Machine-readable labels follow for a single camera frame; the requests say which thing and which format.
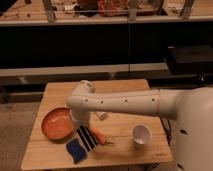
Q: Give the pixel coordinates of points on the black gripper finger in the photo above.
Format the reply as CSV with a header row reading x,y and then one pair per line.
x,y
85,139
89,137

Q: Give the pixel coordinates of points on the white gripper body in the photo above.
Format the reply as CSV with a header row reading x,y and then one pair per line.
x,y
80,118

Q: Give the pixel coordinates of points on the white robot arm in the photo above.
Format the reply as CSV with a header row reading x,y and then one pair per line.
x,y
191,108

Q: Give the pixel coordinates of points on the blue wavy eraser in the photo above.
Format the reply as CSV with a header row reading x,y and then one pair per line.
x,y
77,152

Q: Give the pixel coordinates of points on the orange toy carrot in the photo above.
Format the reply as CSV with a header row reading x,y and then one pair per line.
x,y
100,137

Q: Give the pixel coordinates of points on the orange bowl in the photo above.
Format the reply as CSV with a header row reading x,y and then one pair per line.
x,y
57,125

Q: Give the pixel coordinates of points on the white tube bottle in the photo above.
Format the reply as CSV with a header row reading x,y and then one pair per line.
x,y
102,115

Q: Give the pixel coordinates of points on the white cup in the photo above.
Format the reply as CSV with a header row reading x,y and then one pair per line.
x,y
141,135

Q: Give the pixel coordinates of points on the black box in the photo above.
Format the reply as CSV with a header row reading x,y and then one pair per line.
x,y
183,60

